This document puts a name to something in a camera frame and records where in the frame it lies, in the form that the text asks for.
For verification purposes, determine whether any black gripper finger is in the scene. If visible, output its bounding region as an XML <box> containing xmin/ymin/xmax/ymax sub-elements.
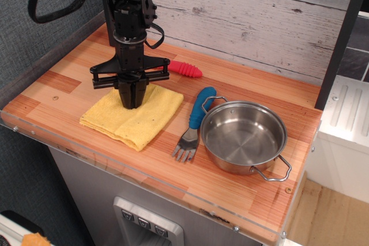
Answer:
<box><xmin>118</xmin><ymin>80</ymin><xmax>135</xmax><ymax>109</ymax></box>
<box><xmin>133</xmin><ymin>80</ymin><xmax>149</xmax><ymax>108</ymax></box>

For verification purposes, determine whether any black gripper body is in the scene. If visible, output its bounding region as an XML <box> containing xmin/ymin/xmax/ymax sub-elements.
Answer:
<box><xmin>90</xmin><ymin>43</ymin><xmax>170</xmax><ymax>89</ymax></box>

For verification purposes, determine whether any yellow cloth napkin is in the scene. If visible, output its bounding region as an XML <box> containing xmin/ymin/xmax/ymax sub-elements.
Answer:
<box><xmin>80</xmin><ymin>84</ymin><xmax>184</xmax><ymax>152</ymax></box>

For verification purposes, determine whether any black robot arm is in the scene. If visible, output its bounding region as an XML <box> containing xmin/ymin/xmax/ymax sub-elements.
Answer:
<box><xmin>90</xmin><ymin>0</ymin><xmax>170</xmax><ymax>109</ymax></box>

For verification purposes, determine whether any small steel pot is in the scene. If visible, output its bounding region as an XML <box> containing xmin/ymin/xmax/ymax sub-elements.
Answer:
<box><xmin>200</xmin><ymin>96</ymin><xmax>292</xmax><ymax>182</ymax></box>

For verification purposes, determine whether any grey dispenser button panel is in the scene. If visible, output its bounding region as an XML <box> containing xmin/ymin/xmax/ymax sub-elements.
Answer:
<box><xmin>113</xmin><ymin>196</ymin><xmax>185</xmax><ymax>245</ymax></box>

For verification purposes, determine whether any clear acrylic edge guard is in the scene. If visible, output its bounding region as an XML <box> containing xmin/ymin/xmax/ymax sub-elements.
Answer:
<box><xmin>1</xmin><ymin>108</ymin><xmax>290</xmax><ymax>245</ymax></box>

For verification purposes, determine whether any orange object at corner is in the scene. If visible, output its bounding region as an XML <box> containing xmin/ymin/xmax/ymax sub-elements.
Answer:
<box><xmin>21</xmin><ymin>233</ymin><xmax>52</xmax><ymax>246</ymax></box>

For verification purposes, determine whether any white toy sink unit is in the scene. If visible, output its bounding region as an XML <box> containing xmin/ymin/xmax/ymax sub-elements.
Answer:
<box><xmin>305</xmin><ymin>12</ymin><xmax>368</xmax><ymax>202</ymax></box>

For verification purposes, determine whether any red handled spoon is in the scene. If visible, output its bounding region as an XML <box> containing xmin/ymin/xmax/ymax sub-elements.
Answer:
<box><xmin>168</xmin><ymin>60</ymin><xmax>202</xmax><ymax>78</ymax></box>

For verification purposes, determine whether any blue handled fork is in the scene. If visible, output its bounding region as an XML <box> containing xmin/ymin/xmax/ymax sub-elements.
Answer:
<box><xmin>172</xmin><ymin>86</ymin><xmax>217</xmax><ymax>162</ymax></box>

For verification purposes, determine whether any dark grey right post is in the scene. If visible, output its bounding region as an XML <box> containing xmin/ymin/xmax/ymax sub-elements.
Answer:
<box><xmin>314</xmin><ymin>0</ymin><xmax>364</xmax><ymax>111</ymax></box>

